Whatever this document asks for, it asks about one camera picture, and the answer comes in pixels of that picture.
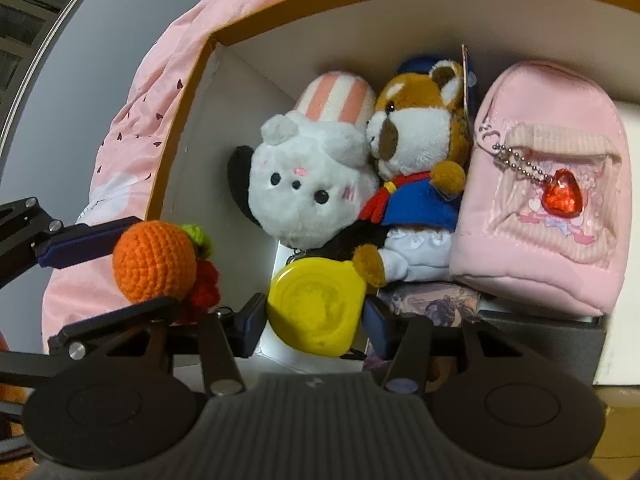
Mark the pink mini backpack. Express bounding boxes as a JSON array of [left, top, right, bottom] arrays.
[[447, 60, 632, 317]]

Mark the dark grey box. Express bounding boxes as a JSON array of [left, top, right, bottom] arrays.
[[477, 310, 608, 386]]

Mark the yellow round case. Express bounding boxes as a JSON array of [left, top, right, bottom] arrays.
[[266, 256, 367, 358]]

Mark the white plush with striped hat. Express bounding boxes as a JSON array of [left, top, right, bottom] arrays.
[[227, 72, 381, 261]]

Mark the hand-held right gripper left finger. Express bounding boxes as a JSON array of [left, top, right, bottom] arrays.
[[105, 292, 268, 397]]

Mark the orange cardboard box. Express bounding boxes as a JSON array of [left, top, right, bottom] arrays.
[[147, 0, 640, 411]]

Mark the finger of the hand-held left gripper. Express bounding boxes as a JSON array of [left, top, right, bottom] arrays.
[[0, 199, 143, 288], [47, 297, 181, 361]]

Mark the pink printed duvet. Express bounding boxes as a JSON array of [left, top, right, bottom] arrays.
[[42, 0, 640, 341]]

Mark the red panda plush blue hat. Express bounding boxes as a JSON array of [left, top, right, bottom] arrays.
[[350, 45, 480, 288]]

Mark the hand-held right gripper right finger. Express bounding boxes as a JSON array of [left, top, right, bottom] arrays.
[[362, 299, 527, 395]]

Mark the crocheted orange fruit charm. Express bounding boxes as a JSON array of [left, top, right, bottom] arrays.
[[112, 220, 221, 323]]

